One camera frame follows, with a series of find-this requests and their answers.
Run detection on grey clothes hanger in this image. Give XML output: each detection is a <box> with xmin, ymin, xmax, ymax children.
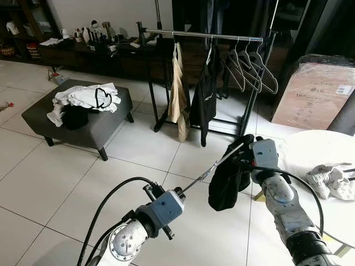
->
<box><xmin>244</xmin><ymin>39</ymin><xmax>279</xmax><ymax>96</ymax></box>
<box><xmin>179</xmin><ymin>143</ymin><xmax>246</xmax><ymax>195</ymax></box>
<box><xmin>223</xmin><ymin>37</ymin><xmax>247</xmax><ymax>93</ymax></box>
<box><xmin>233</xmin><ymin>38</ymin><xmax>263</xmax><ymax>94</ymax></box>

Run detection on black trousers white print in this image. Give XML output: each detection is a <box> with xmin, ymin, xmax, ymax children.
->
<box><xmin>190</xmin><ymin>47</ymin><xmax>220</xmax><ymax>147</ymax></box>

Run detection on white garment grey knit cuffs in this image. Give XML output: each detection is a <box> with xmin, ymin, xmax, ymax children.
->
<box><xmin>305</xmin><ymin>162</ymin><xmax>355</xmax><ymax>201</ymax></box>

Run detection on round white marble table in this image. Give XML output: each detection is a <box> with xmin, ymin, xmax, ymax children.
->
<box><xmin>252</xmin><ymin>129</ymin><xmax>355</xmax><ymax>258</ymax></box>

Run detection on large cardboard box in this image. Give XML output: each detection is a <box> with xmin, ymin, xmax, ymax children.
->
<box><xmin>271</xmin><ymin>54</ymin><xmax>355</xmax><ymax>131</ymax></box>

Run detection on beige trousers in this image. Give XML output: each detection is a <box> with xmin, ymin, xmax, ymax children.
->
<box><xmin>168</xmin><ymin>42</ymin><xmax>192</xmax><ymax>143</ymax></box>

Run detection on grey upholstered ottoman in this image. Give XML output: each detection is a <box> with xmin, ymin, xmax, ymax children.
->
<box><xmin>21</xmin><ymin>79</ymin><xmax>135</xmax><ymax>162</ymax></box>

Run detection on dark grey sofa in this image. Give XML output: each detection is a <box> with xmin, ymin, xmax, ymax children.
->
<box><xmin>323</xmin><ymin>89</ymin><xmax>355</xmax><ymax>137</ymax></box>

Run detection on white garment black collar trim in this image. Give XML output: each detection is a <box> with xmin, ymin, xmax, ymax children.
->
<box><xmin>46</xmin><ymin>82</ymin><xmax>121</xmax><ymax>128</ymax></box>

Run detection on black glossy coat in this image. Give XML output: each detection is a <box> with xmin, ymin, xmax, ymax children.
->
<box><xmin>222</xmin><ymin>0</ymin><xmax>275</xmax><ymax>34</ymax></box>

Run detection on blue garment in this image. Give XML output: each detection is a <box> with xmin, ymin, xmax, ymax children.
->
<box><xmin>204</xmin><ymin>0</ymin><xmax>224</xmax><ymax>33</ymax></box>

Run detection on dark wooden low cabinet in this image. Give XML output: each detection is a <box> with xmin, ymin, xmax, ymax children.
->
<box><xmin>36</xmin><ymin>34</ymin><xmax>283</xmax><ymax>84</ymax></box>

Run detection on white bottle dark cap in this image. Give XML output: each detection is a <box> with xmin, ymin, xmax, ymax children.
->
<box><xmin>89</xmin><ymin>20</ymin><xmax>99</xmax><ymax>40</ymax></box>

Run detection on white paper sheet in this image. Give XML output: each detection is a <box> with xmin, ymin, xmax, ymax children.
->
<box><xmin>40</xmin><ymin>37</ymin><xmax>65</xmax><ymax>47</ymax></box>

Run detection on striped woven basket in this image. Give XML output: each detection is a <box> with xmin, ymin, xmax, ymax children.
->
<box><xmin>26</xmin><ymin>43</ymin><xmax>43</xmax><ymax>59</ymax></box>

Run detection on dark wooden shelf unit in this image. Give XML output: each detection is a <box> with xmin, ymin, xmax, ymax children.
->
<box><xmin>0</xmin><ymin>0</ymin><xmax>62</xmax><ymax>62</ymax></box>

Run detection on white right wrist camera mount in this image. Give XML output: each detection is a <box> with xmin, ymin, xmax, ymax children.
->
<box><xmin>250</xmin><ymin>139</ymin><xmax>281</xmax><ymax>172</ymax></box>

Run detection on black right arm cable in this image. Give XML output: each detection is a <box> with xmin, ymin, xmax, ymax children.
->
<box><xmin>252</xmin><ymin>165</ymin><xmax>326</xmax><ymax>240</ymax></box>

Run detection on black clothes rack silver rail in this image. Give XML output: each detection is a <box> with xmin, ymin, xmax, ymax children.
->
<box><xmin>136</xmin><ymin>0</ymin><xmax>278</xmax><ymax>139</ymax></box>

